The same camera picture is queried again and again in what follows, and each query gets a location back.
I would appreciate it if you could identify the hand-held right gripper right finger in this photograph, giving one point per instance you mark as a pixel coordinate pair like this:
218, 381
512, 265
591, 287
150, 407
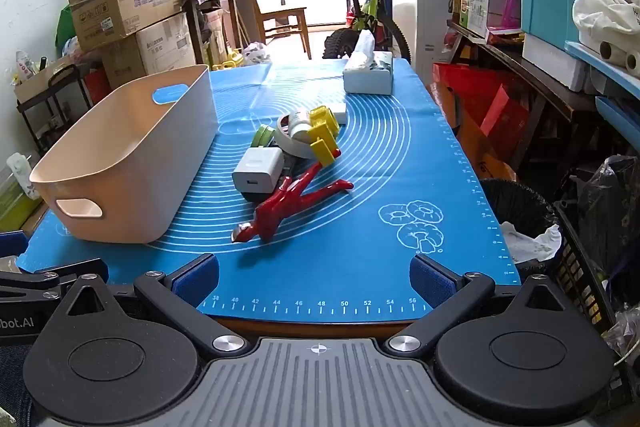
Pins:
431, 282

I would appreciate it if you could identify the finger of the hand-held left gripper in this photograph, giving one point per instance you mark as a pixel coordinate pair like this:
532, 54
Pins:
75, 271
12, 244

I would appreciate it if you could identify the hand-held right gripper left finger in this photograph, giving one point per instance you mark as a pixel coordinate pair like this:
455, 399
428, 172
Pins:
197, 279

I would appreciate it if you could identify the red hero figure toy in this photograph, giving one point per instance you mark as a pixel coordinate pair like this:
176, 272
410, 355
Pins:
280, 207

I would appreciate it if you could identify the beige plastic storage basket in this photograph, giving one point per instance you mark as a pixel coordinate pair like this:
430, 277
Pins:
125, 157

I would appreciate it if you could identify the white charger plug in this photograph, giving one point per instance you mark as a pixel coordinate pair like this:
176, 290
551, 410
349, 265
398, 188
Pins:
257, 169
341, 113

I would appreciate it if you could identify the black remote control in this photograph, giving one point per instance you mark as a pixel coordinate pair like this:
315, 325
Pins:
293, 164

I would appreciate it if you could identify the green round tin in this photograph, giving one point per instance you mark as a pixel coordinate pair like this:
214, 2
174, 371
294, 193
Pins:
262, 137

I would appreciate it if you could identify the white tape roll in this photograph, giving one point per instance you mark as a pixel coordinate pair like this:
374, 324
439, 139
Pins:
295, 148

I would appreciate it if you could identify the white bottle with red label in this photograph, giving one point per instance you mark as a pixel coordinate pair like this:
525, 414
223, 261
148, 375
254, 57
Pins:
302, 124

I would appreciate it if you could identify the person's blue jeans leg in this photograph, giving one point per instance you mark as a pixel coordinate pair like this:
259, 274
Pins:
12, 377

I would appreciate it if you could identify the black trash bin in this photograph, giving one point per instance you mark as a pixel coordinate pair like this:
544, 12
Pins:
515, 207

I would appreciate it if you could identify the black utility cart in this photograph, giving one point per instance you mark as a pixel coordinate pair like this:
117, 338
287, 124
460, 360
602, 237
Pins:
35, 117

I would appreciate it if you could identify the blue silicone baking mat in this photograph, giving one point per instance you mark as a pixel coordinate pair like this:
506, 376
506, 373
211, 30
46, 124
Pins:
375, 157

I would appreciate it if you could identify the black plastic crate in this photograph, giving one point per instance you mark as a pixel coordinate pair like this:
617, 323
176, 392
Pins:
585, 267

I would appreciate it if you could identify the red gift bags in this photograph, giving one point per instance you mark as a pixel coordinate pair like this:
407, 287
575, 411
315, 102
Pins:
480, 102

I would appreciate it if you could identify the black plastic bag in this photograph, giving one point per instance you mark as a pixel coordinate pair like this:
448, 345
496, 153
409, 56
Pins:
610, 202

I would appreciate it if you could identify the plain brown cardboard box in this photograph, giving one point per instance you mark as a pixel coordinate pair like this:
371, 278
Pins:
120, 62

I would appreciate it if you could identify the white tissue box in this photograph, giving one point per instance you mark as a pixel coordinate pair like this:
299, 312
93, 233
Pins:
367, 79

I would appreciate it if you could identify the yellow plastic jug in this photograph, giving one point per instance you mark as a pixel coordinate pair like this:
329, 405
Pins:
227, 59

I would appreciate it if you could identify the dark wooden bench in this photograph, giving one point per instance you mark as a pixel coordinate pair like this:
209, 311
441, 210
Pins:
530, 72

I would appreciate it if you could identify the white plastic bag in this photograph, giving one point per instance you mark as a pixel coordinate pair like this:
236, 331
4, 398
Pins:
256, 53

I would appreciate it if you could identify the white printed cardboard box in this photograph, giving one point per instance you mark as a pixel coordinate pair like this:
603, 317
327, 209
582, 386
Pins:
165, 39

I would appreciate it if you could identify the dark wooden side table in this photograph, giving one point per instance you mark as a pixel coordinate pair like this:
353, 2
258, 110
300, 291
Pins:
192, 32

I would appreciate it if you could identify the white foam box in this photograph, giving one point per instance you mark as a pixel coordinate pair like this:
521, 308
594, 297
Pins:
555, 62

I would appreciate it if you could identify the light blue shelf rack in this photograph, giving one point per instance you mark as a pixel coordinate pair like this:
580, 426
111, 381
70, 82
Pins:
617, 107

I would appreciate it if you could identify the wooden chair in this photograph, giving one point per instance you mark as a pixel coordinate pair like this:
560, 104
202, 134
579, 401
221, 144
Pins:
282, 14

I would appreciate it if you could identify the green and white box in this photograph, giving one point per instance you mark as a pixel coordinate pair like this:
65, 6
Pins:
475, 7

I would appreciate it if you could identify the oil bottle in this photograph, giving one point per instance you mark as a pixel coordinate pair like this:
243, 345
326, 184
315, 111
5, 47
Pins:
457, 2

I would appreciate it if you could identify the green mountain bicycle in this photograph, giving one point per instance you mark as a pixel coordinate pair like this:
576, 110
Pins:
367, 2

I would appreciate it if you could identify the pink plastic rack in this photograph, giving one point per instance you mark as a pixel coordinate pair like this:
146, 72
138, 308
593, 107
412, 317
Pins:
514, 2

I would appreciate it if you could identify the light blue storage bin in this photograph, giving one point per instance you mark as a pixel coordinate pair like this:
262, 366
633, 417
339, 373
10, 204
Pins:
560, 2

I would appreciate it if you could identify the white cloth bundle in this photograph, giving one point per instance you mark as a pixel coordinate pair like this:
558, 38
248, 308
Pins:
607, 14

